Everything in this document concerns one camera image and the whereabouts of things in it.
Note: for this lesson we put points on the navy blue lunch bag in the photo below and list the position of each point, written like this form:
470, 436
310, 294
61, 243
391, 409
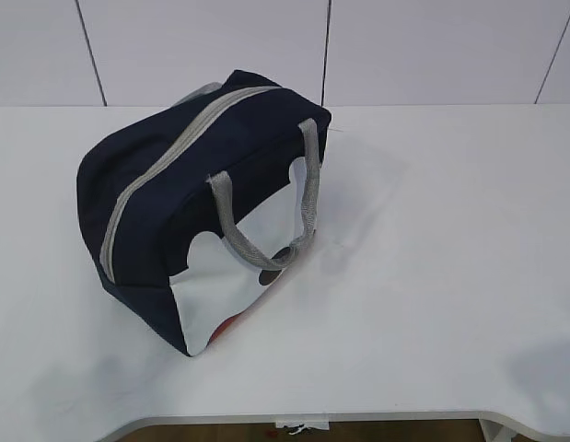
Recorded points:
192, 213

